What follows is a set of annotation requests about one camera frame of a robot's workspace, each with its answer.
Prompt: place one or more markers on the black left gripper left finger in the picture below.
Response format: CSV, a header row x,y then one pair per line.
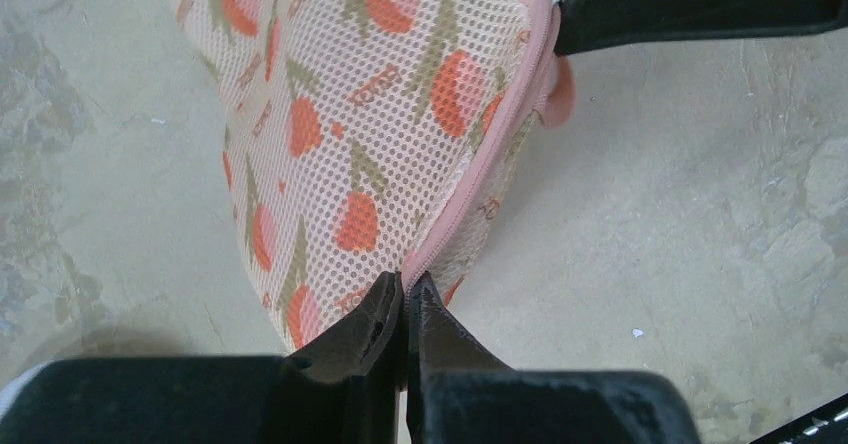
x,y
342,387

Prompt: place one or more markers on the white round mesh bag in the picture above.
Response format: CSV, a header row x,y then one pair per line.
x,y
10,392

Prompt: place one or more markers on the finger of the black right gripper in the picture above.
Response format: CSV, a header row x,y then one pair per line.
x,y
588,25

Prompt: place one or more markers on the floral mesh laundry bag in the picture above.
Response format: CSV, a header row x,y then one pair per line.
x,y
371,136

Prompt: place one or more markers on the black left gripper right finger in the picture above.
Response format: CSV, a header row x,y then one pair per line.
x,y
459,392

